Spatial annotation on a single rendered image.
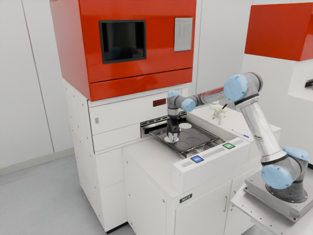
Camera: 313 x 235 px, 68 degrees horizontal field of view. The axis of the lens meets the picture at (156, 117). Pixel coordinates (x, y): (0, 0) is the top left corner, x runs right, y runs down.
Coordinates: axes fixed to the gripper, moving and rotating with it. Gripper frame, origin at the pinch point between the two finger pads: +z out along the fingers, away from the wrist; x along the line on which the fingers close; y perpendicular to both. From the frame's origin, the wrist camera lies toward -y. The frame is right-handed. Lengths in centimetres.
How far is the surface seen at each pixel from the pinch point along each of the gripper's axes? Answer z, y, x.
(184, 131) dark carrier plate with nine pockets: 1.4, 17.4, -11.1
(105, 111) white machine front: -21.0, 6.4, 44.6
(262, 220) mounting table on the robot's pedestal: 9, -59, -35
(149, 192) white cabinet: 22.6, -22.4, 16.7
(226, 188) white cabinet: 22.9, -21.3, -32.7
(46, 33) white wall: -62, 133, 121
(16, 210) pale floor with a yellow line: 91, 38, 144
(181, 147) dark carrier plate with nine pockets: 1.4, -5.2, -5.5
